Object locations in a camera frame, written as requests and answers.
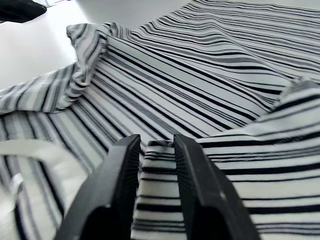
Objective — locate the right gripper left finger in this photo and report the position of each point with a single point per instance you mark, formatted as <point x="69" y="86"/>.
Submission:
<point x="105" y="195"/>

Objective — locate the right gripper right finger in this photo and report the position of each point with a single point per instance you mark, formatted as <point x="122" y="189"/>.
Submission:
<point x="212" y="200"/>

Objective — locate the striped T-shirt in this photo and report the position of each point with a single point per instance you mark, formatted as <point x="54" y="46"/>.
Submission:
<point x="190" y="75"/>

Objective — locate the robot body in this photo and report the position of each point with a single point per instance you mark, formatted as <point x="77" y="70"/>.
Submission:
<point x="17" y="10"/>

